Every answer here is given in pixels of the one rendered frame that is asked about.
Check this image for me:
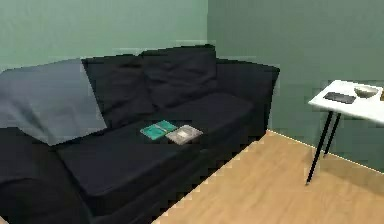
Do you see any white table with black legs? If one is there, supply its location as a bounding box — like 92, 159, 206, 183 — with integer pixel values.
305, 79, 384, 187

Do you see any teal book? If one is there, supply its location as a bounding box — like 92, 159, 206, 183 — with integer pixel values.
139, 119, 178, 141

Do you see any grey blanket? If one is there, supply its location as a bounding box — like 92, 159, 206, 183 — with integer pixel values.
0, 58, 108, 147

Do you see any black sofa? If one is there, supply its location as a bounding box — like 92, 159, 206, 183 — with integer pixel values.
0, 43, 281, 224

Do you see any grey bowl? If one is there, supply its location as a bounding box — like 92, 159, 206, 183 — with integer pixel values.
353, 85, 380, 99

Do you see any black remote control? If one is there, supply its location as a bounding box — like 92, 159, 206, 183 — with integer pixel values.
322, 91, 357, 105

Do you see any grey book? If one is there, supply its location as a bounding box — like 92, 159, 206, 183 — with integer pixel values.
165, 124, 204, 146

